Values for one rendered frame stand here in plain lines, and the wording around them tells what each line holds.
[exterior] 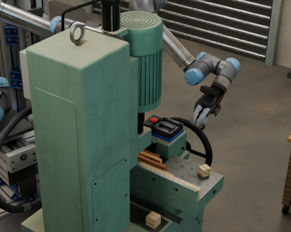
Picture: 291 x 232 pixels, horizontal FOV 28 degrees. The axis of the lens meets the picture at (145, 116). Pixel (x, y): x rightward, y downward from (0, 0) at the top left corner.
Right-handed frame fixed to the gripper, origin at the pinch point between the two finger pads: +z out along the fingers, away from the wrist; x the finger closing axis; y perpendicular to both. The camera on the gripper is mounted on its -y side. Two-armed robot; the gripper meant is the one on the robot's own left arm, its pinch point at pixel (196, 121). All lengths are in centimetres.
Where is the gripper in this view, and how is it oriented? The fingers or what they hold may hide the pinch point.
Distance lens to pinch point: 248.6
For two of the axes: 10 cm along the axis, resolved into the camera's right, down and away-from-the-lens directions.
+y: 2.8, 5.3, 8.0
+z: -5.1, 7.9, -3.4
